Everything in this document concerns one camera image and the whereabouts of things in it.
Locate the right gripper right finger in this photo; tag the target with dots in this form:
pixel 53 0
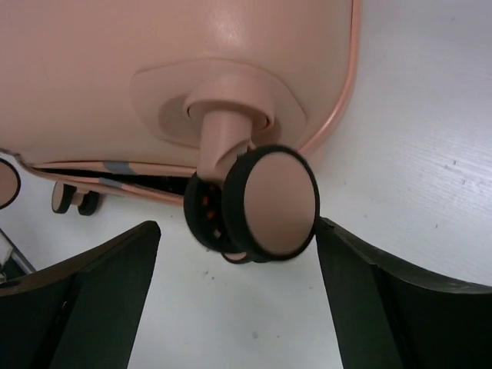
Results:
pixel 390 313

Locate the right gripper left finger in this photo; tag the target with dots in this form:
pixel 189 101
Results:
pixel 83 312

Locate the pink hard-shell suitcase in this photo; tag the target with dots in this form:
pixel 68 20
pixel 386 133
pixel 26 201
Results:
pixel 218 106

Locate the aluminium frame rail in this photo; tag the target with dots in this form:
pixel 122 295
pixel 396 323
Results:
pixel 14 264

